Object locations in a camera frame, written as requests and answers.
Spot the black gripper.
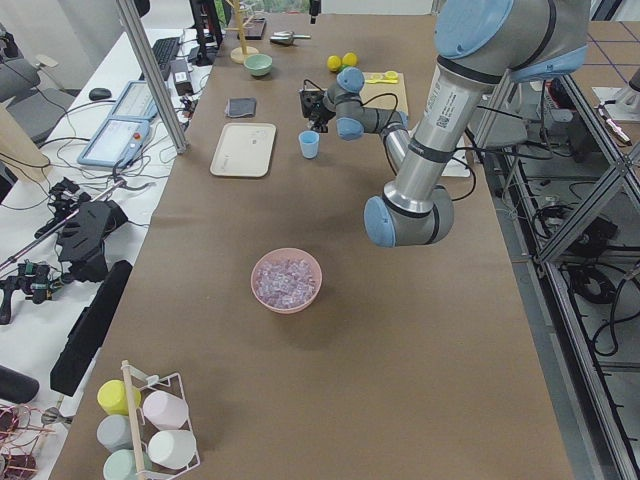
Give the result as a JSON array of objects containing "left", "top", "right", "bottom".
[{"left": 299, "top": 88, "right": 328, "bottom": 133}]

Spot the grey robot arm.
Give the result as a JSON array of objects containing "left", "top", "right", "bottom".
[{"left": 300, "top": 0, "right": 590, "bottom": 247}]

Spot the light blue cup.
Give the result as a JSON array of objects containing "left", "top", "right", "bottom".
[{"left": 298, "top": 130, "right": 320, "bottom": 159}]

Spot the pile of clear ice cubes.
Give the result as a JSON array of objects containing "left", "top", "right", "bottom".
[{"left": 253, "top": 258, "right": 319, "bottom": 310}]

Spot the pink cup in rack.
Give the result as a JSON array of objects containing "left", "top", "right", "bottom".
[{"left": 142, "top": 391, "right": 189, "bottom": 430}]

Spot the yellow cup in rack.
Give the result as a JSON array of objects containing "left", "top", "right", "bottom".
[{"left": 97, "top": 379, "right": 129, "bottom": 416}]

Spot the white cup in rack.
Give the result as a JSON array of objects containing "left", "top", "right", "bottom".
[{"left": 147, "top": 430, "right": 197, "bottom": 470}]

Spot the grey cup in rack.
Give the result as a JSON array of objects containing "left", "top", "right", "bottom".
[{"left": 96, "top": 415, "right": 133, "bottom": 452}]

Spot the mint cup in rack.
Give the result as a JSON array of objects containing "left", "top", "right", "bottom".
[{"left": 102, "top": 449, "right": 138, "bottom": 480}]

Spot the wooden cutting board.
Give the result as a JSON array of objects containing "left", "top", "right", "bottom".
[{"left": 344, "top": 68, "right": 409, "bottom": 124}]

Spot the lower whole yellow lemon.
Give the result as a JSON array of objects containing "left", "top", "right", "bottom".
[{"left": 326, "top": 55, "right": 342, "bottom": 72}]

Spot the whole yellow lemon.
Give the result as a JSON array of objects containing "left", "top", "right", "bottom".
[
  {"left": 326, "top": 55, "right": 342, "bottom": 72},
  {"left": 341, "top": 52, "right": 359, "bottom": 68}
]

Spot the yellow plastic knife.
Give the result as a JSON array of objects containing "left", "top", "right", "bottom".
[{"left": 365, "top": 76, "right": 399, "bottom": 84}]

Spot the upper whole yellow lemon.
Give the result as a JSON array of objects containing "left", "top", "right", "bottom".
[{"left": 341, "top": 52, "right": 359, "bottom": 68}]

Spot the cream rabbit tray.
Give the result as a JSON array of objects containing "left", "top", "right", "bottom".
[{"left": 210, "top": 122, "right": 277, "bottom": 178}]

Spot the grey folded cloth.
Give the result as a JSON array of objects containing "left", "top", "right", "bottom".
[{"left": 225, "top": 97, "right": 257, "bottom": 118}]

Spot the green bowl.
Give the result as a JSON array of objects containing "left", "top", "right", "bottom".
[{"left": 243, "top": 53, "right": 273, "bottom": 78}]

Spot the metal scoop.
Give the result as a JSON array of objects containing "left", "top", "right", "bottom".
[{"left": 269, "top": 31, "right": 312, "bottom": 46}]

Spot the wooden mug tree stand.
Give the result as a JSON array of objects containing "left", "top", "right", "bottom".
[{"left": 226, "top": 0, "right": 259, "bottom": 65}]

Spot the black box device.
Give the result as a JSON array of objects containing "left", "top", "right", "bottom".
[{"left": 170, "top": 58, "right": 194, "bottom": 96}]

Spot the pink bowl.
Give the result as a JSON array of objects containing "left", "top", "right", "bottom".
[{"left": 250, "top": 248, "right": 323, "bottom": 314}]

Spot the black keyboard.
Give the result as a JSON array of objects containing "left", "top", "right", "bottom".
[{"left": 152, "top": 37, "right": 181, "bottom": 80}]

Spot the teach pendant tablet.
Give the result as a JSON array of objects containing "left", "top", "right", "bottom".
[{"left": 77, "top": 80, "right": 158, "bottom": 169}]

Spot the black computer mouse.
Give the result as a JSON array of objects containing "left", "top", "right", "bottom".
[{"left": 88, "top": 87, "right": 112, "bottom": 101}]

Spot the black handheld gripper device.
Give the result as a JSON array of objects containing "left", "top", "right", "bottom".
[{"left": 34, "top": 177, "right": 128, "bottom": 282}]

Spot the black long bar device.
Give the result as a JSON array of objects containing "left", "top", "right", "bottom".
[{"left": 49, "top": 260, "right": 133, "bottom": 397}]

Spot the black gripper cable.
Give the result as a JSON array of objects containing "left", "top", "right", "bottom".
[{"left": 302, "top": 78, "right": 476, "bottom": 201}]

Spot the aluminium frame post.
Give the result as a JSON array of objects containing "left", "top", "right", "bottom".
[{"left": 115, "top": 0, "right": 188, "bottom": 155}]

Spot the white wire cup rack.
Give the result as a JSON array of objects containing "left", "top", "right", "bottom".
[{"left": 121, "top": 360, "right": 201, "bottom": 479}]

